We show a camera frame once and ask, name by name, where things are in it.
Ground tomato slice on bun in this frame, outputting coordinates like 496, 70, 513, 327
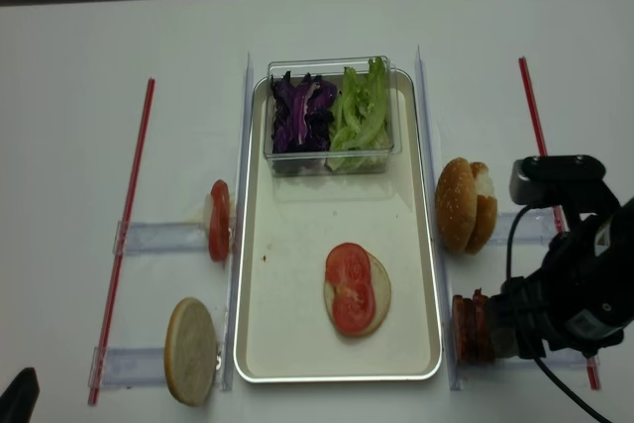
325, 243, 371, 289
332, 282, 375, 335

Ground left red strip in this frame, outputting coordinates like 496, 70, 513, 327
87, 77, 156, 407

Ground clear holder lower left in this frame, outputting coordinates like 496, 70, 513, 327
88, 347, 166, 389

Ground clear plastic salad container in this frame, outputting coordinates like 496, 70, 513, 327
263, 55, 401, 176

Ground black camera cable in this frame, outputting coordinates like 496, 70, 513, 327
503, 202, 615, 423

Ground red strip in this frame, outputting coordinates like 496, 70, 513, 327
518, 56, 601, 391
87, 77, 156, 407

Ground white rectangular metal tray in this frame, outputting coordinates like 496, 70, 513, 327
233, 70, 442, 383

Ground right clear long rail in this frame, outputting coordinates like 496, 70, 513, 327
414, 46, 464, 391

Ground right red strip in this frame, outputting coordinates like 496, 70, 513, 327
518, 56, 601, 391

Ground clear holder upper right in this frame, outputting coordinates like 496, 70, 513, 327
489, 207, 566, 246

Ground upper tomato slice on bun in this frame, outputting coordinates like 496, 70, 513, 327
325, 243, 371, 289

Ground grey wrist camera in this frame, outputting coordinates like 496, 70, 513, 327
509, 155, 606, 207

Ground green lettuce leaves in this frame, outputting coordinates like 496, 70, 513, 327
326, 56, 391, 173

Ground sausage patty slice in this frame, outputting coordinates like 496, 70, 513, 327
473, 288, 495, 363

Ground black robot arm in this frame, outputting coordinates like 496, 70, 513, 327
484, 181, 633, 359

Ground clear holder upper left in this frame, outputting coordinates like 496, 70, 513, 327
113, 222, 208, 257

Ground purple cabbage leaves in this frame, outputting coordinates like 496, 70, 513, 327
270, 71, 339, 154

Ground sesame bun top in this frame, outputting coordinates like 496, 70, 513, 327
435, 158, 477, 252

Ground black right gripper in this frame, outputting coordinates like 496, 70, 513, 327
484, 181, 625, 359

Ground black object bottom left corner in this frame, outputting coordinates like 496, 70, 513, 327
0, 368, 40, 423

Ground white pusher block bun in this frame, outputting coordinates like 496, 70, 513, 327
475, 169, 495, 198

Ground bottom bun on tray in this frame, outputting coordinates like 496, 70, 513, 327
323, 247, 391, 337

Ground upright white bun slice left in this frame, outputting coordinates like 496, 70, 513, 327
163, 297, 218, 406

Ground lower tomato slice on bun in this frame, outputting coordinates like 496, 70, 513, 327
332, 282, 375, 335

